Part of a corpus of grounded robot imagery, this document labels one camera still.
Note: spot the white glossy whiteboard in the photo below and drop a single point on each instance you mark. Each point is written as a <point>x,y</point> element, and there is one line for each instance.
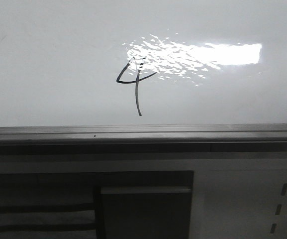
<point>114,62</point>

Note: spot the grey aluminium whiteboard tray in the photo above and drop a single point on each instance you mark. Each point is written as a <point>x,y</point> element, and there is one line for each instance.
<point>169,138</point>

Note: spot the white perforated metal panel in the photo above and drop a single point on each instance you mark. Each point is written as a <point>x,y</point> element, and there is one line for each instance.
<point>242,204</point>

